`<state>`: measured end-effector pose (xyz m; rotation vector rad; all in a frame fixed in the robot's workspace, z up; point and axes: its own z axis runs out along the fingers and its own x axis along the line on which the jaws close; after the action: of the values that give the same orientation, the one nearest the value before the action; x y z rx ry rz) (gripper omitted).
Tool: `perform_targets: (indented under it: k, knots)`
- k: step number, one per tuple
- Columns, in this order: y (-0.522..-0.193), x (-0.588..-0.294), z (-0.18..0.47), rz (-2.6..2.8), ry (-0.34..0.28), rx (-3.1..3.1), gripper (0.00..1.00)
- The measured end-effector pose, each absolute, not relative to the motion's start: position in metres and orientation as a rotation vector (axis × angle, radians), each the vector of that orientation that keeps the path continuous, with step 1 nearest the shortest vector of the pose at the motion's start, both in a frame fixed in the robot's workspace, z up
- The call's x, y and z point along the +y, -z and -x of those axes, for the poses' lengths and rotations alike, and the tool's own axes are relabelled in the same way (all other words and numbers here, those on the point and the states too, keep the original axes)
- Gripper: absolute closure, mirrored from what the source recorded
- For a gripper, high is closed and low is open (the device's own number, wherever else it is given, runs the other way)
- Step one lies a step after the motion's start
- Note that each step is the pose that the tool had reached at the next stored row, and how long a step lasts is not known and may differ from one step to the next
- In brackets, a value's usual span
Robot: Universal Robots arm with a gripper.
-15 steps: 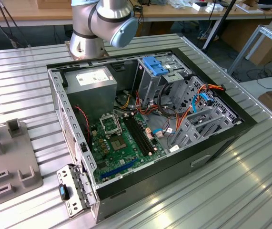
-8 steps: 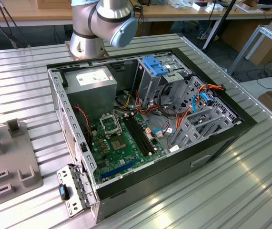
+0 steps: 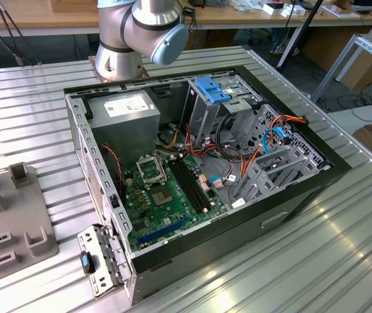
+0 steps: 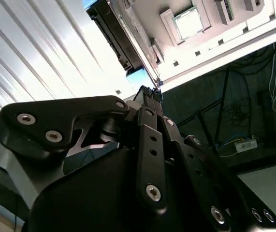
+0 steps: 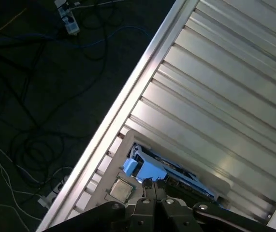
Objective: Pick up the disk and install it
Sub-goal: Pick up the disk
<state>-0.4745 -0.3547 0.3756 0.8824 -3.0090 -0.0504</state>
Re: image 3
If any metal slot bracket plate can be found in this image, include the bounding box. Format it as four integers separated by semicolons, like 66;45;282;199
76;222;134;300

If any plain white box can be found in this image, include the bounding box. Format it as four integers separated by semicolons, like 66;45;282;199
279;5;307;18

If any long wooden desk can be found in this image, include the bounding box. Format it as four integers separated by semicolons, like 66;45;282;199
0;0;372;38

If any metal optical drive cage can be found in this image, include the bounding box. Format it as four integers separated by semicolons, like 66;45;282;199
185;73;261;148

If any green motherboard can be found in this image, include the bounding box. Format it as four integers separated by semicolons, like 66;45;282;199
122;153;231;252

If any short pale blue wire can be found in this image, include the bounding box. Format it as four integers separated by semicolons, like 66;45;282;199
206;175;238;190

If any grey parts rack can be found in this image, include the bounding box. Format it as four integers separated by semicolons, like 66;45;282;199
0;149;60;288

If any blue expansion slot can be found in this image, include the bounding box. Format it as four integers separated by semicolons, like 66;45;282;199
137;217;188;246

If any black open PC case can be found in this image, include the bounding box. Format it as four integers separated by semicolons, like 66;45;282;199
63;65;352;306

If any metal socket cover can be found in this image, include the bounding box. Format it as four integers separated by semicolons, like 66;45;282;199
135;154;168;184

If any flat beige box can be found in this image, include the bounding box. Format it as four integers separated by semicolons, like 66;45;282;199
322;3;361;19

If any cardboard box under shelf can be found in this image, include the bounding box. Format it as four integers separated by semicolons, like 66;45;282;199
337;48;372;91

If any black RAM slot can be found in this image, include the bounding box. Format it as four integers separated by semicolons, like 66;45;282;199
180;157;215;211
168;158;204;213
172;158;208;213
176;158;212;212

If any white low table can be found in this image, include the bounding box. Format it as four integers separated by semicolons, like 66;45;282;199
330;104;372;131

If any grey power supply box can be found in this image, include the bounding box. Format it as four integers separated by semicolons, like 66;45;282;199
86;89;161;170

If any brown cardboard box on desk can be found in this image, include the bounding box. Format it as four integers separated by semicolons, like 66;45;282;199
51;0;99;13

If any blue plastic drive latch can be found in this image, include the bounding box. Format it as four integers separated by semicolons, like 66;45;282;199
195;77;231;104

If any black hanging cable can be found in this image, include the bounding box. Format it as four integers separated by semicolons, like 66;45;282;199
0;0;24;66
0;0;42;66

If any orange yellow power wire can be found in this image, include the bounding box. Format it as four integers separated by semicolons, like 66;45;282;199
237;113;309;188

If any black monitor stand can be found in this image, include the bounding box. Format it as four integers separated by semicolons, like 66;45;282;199
351;0;372;14

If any red orange wire bundle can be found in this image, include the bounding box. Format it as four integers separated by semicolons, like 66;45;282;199
184;125;221;166

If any blue data wire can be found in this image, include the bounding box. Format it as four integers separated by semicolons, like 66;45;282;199
261;125;293;157

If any metal disk bay cage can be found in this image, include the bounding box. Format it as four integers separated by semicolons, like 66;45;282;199
227;103;333;209

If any thick black inner cable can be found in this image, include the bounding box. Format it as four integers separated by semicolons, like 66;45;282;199
216;112;258;161

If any red black fan wire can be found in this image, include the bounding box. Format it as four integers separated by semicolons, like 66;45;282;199
102;144;125;198

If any white box with dark lid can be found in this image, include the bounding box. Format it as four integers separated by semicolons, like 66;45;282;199
263;2;286;16

